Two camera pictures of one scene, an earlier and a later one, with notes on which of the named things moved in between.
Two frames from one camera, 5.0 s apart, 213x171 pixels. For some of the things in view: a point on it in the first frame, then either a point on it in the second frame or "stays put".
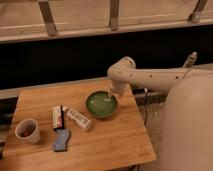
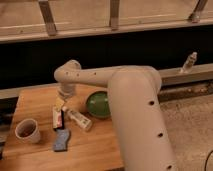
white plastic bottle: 77,118 stays put
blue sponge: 60,144 stays put
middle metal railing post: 114,14 stays put
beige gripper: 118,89 → 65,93
